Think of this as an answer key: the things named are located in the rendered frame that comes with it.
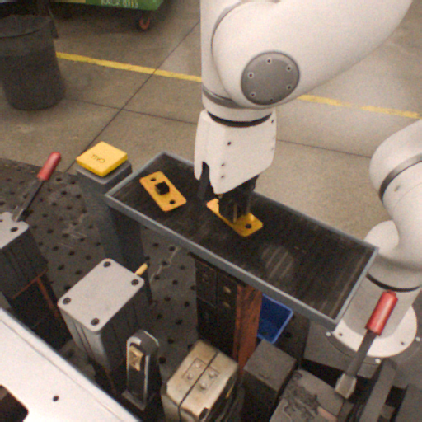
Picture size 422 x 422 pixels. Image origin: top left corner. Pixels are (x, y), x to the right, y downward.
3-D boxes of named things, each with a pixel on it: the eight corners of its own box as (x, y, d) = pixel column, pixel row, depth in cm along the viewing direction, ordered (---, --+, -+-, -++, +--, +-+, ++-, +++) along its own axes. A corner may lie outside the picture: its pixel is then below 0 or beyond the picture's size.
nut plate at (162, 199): (138, 180, 66) (138, 175, 65) (160, 171, 67) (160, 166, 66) (165, 213, 61) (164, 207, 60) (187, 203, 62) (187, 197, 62)
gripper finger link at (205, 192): (222, 136, 50) (242, 152, 54) (184, 189, 51) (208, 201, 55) (228, 140, 49) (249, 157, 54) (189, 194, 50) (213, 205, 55)
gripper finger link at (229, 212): (222, 174, 56) (222, 209, 61) (203, 184, 55) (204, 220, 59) (239, 186, 54) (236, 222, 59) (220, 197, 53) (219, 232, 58)
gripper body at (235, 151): (250, 70, 51) (245, 146, 59) (182, 99, 47) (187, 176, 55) (297, 95, 47) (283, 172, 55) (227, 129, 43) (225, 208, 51)
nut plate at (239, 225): (204, 205, 62) (204, 199, 61) (224, 194, 64) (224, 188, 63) (244, 239, 58) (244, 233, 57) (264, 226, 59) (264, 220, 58)
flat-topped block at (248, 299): (196, 368, 92) (188, 229, 60) (217, 339, 97) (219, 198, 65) (235, 395, 88) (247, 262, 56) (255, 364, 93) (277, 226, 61)
